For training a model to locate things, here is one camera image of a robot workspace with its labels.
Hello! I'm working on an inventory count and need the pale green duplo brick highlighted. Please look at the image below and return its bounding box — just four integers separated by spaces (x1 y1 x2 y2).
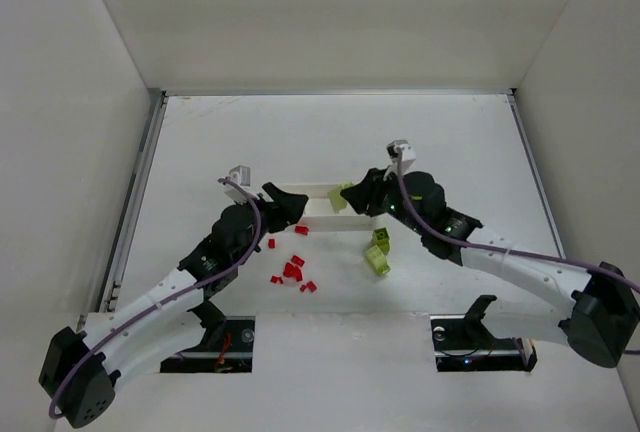
364 245 391 276

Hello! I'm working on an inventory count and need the red curved lego piece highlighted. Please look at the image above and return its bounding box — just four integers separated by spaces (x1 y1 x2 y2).
291 255 305 267

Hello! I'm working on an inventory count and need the red lego slope piece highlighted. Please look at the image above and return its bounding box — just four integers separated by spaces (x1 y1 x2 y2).
282 262 304 283

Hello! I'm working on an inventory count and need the light green duplo brick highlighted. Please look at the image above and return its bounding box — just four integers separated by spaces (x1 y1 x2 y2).
327 182 353 214

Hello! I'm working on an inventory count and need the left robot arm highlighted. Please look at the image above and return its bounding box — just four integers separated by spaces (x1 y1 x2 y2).
38 178 309 429

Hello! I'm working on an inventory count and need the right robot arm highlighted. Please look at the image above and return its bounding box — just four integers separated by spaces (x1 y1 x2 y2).
340 169 639 368

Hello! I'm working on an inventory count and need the red lego brick near tray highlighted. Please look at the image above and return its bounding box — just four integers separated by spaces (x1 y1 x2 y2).
294 225 309 236

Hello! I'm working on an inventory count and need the white divided sorting tray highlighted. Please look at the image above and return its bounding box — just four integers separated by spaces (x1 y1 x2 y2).
278 183 386 232

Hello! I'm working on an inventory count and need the dark green duplo brick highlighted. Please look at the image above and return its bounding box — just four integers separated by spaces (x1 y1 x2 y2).
371 228 390 256

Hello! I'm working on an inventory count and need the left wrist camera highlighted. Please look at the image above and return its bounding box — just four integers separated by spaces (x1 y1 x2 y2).
224 165 251 204

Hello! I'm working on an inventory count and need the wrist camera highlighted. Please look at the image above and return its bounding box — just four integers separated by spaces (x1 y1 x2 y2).
224 165 251 204
386 139 416 170

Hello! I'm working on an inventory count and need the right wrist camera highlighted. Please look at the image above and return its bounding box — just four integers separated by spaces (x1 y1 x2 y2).
386 139 416 170

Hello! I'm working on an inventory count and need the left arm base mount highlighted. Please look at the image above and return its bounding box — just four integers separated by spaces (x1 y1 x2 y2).
159 302 256 374

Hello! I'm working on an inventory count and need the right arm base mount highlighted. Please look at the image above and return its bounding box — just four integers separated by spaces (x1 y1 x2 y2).
430 295 538 373

